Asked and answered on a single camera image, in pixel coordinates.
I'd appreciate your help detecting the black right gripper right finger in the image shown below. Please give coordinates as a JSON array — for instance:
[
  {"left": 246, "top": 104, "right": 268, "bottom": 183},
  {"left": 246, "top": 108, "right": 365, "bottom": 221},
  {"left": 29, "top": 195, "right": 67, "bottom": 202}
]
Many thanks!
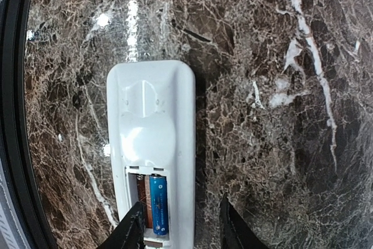
[{"left": 219, "top": 194, "right": 268, "bottom": 249}]

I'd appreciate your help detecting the black front table rail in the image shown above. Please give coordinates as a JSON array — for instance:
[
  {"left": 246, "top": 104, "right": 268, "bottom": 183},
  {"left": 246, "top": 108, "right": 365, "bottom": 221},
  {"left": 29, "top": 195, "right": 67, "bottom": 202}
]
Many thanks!
[{"left": 1, "top": 0, "right": 57, "bottom": 248}]

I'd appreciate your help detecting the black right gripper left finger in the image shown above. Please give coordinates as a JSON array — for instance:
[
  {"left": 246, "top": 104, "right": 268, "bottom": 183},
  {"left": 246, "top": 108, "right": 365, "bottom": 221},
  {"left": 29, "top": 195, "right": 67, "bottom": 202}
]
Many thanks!
[{"left": 100, "top": 202, "right": 145, "bottom": 249}]

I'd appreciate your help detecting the orange AAA battery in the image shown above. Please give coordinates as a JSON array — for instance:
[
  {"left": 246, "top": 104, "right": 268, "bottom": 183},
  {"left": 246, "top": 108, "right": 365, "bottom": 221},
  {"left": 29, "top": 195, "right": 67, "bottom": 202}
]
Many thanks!
[{"left": 136, "top": 174, "right": 153, "bottom": 229}]

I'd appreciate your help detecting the blue AAA battery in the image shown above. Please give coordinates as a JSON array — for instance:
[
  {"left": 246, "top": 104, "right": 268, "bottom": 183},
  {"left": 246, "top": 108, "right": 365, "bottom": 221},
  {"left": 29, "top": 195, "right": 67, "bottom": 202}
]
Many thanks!
[{"left": 149, "top": 174, "right": 169, "bottom": 236}]

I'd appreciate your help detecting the white remote control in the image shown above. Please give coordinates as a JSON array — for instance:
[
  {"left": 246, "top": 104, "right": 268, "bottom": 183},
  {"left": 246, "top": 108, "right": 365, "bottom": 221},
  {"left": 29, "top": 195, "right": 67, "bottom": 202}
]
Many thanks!
[{"left": 107, "top": 60, "right": 196, "bottom": 248}]

